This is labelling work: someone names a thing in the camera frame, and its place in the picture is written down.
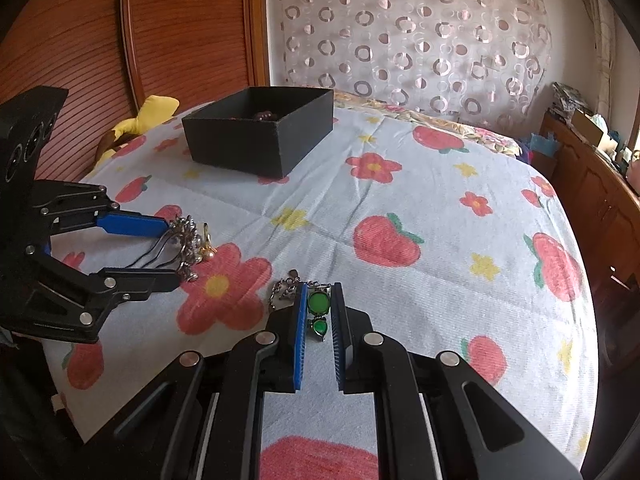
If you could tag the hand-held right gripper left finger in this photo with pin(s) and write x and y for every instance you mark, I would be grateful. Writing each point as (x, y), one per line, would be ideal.
(300, 340)

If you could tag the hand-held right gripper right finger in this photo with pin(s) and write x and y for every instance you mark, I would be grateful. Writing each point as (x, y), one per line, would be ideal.
(339, 340)

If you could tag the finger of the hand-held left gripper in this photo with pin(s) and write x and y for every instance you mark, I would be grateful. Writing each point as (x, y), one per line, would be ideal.
(145, 280)
(132, 225)

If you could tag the metal hair comb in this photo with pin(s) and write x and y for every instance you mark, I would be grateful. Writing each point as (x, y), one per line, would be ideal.
(187, 247)

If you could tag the black cardboard box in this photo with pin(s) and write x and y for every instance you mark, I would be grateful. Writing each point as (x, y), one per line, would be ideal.
(250, 132)

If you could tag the strawberry flower print bedsheet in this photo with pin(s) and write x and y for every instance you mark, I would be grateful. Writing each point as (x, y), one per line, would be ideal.
(425, 285)

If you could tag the yellow plush toy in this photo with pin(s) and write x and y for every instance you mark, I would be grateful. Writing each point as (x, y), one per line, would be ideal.
(140, 117)

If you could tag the wooden wardrobe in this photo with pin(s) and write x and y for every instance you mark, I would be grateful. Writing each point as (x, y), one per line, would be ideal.
(125, 30)

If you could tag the floral quilt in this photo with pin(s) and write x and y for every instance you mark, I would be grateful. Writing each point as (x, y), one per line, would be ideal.
(450, 127)

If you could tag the blue plastic bag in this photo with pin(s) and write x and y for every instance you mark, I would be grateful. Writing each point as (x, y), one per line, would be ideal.
(541, 145)

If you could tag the long wooden cabinet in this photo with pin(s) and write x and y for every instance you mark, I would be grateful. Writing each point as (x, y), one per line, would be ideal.
(595, 195)

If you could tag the circle pattern sheer curtain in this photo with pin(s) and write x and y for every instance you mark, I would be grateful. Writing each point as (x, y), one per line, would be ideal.
(410, 35)

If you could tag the brown cardboard box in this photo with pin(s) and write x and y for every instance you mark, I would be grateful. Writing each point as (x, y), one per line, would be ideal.
(587, 127)

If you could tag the pile of printed packets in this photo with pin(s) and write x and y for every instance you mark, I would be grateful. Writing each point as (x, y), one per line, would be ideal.
(567, 97)

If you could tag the patterned window curtain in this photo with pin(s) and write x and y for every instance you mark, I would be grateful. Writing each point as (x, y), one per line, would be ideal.
(602, 35)

